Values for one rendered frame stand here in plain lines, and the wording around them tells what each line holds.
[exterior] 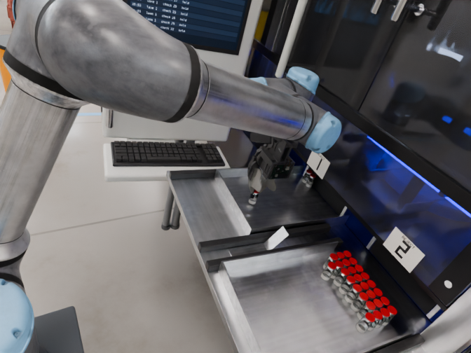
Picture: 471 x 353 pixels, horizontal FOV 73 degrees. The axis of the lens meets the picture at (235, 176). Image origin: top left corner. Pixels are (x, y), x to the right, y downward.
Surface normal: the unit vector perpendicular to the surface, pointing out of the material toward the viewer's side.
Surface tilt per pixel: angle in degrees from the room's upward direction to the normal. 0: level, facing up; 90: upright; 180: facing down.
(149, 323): 0
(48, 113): 86
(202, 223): 0
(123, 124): 90
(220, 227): 0
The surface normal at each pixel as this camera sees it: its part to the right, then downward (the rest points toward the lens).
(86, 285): 0.24, -0.79
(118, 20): 0.40, -0.36
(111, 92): -0.07, 0.77
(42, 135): 0.56, 0.57
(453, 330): -0.89, 0.05
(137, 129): 0.33, 0.61
